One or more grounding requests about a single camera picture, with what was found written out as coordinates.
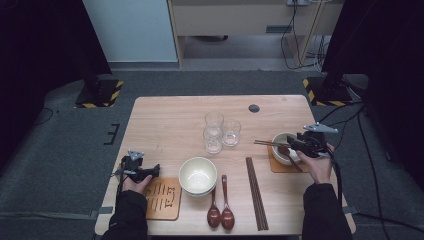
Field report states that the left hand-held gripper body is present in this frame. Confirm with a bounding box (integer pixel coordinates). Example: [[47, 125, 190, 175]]
[[114, 148, 148, 184]]

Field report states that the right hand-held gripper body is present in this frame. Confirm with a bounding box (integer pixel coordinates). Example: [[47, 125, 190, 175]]
[[299, 122, 339, 159]]

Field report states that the dark red wooden spoon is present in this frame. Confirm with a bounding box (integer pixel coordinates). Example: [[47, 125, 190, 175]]
[[278, 146, 303, 173], [206, 186, 222, 229], [220, 174, 236, 231]]

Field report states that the cream ceramic bowl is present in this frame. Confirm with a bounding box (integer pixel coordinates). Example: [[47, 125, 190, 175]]
[[271, 132, 303, 167], [178, 156, 218, 194], [182, 187, 216, 198]]

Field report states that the carved wooden trivet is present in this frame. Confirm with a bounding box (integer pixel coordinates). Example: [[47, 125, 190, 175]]
[[144, 176, 183, 222], [267, 145, 309, 174]]

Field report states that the row of brown chopsticks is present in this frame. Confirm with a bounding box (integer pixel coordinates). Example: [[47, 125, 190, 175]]
[[245, 156, 270, 232]]

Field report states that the person's left hand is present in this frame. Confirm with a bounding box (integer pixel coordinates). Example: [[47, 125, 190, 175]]
[[121, 174, 154, 195]]

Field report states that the person's right hand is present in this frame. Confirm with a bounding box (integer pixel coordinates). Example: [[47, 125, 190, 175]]
[[296, 143, 335, 185]]

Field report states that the black floor tape mark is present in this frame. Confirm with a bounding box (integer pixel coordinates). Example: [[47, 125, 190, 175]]
[[103, 123, 121, 146]]

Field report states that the black striped stand base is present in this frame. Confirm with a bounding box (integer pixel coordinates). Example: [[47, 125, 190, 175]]
[[74, 74, 124, 109], [302, 71, 354, 107]]

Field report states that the clear drinking glass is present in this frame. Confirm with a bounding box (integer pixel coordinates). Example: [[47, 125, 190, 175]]
[[204, 111, 225, 133], [202, 127, 224, 155], [221, 119, 242, 148]]

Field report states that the black curtain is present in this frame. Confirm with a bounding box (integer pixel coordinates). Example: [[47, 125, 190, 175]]
[[321, 0, 424, 188], [0, 0, 113, 174]]

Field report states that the beige wooden desk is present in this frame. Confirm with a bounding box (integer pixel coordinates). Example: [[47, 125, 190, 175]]
[[167, 0, 344, 68]]

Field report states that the white cabinet panel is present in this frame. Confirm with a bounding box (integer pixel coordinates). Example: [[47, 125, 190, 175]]
[[83, 0, 178, 63]]

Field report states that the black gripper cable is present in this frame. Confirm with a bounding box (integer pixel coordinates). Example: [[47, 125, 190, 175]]
[[328, 150, 344, 209], [114, 166, 125, 209]]

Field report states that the black floor cable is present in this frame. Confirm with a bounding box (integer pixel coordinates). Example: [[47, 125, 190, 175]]
[[315, 101, 366, 126], [33, 107, 55, 126], [356, 106, 391, 240], [353, 212, 424, 234]]

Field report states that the hanging black cable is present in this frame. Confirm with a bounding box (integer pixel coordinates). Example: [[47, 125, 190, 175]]
[[280, 0, 323, 71]]

